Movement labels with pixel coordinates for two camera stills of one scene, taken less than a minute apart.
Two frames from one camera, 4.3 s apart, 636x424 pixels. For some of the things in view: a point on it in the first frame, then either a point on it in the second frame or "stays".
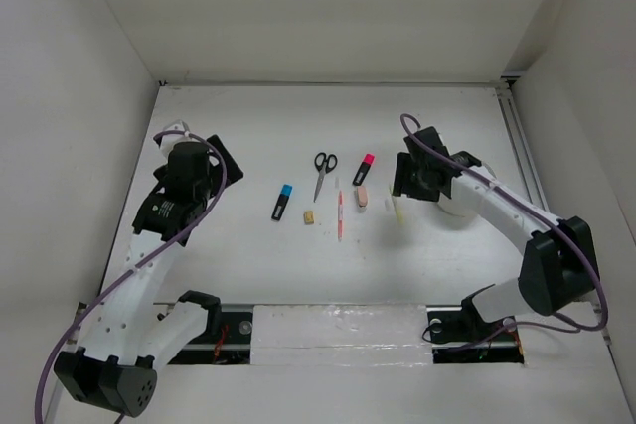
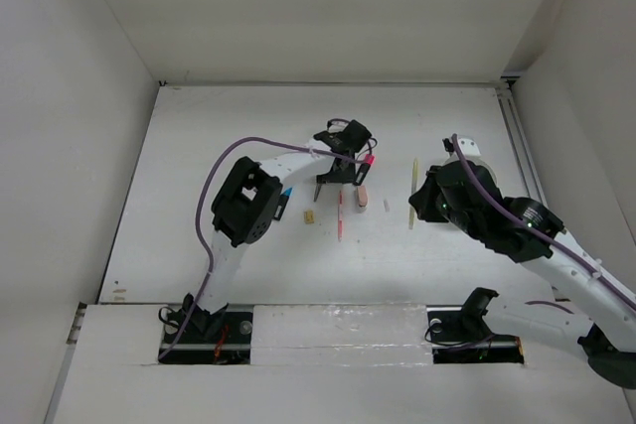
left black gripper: x=233 y=173 → x=345 y=177
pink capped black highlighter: x=363 y=170 stays
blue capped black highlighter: x=282 y=202 stays
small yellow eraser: x=309 y=217 stays
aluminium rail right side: x=521 y=143 stays
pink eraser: x=362 y=196 stays
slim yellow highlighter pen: x=397 y=208 → x=414 y=188
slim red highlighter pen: x=340 y=216 stays
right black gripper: x=402 y=183 → x=423 y=199
